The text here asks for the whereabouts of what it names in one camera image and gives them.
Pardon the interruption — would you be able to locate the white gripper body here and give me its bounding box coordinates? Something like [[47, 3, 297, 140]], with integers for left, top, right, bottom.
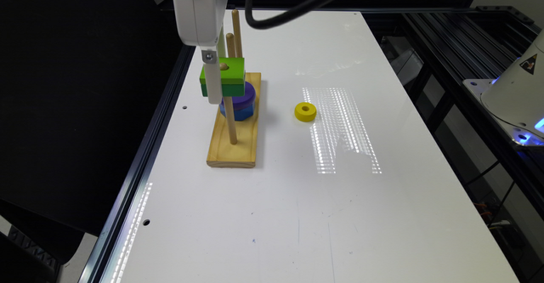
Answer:
[[173, 0, 228, 47]]

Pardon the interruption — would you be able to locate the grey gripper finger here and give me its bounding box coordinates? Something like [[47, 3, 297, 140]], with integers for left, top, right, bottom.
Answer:
[[217, 27, 227, 58], [201, 48, 223, 105]]

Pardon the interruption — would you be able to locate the green square block with hole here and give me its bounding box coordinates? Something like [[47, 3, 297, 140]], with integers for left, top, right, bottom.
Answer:
[[219, 57, 246, 97]]

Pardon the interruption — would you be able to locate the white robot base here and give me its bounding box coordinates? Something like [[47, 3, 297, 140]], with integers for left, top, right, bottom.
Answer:
[[463, 34, 543, 148]]

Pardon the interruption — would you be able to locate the blue hexagonal block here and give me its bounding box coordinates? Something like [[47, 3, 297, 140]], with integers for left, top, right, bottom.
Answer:
[[219, 103, 255, 122]]

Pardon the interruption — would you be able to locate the middle wooden peg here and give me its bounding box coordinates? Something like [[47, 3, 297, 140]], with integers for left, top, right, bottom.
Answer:
[[225, 33, 236, 58]]

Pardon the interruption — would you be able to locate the wooden peg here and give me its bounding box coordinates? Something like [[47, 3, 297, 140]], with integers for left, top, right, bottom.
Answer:
[[223, 97, 237, 144], [231, 9, 243, 58], [225, 33, 236, 58]]

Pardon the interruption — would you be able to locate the back wooden peg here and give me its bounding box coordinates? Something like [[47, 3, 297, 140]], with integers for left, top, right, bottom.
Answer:
[[231, 9, 243, 58]]

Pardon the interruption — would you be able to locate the front wooden peg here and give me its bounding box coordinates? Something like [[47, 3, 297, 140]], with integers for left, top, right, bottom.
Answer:
[[223, 97, 237, 144]]

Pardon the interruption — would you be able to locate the purple round disc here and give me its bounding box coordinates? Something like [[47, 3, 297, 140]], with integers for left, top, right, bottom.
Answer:
[[232, 82, 256, 110]]

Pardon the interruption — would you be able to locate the wooden peg base board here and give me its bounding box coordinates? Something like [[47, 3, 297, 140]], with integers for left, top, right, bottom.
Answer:
[[207, 72, 261, 168]]

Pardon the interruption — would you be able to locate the black cable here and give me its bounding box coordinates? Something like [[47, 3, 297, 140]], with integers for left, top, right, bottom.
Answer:
[[244, 0, 371, 31]]

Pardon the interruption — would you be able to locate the yellow ring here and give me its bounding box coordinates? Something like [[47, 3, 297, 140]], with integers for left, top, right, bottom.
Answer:
[[293, 101, 318, 123]]

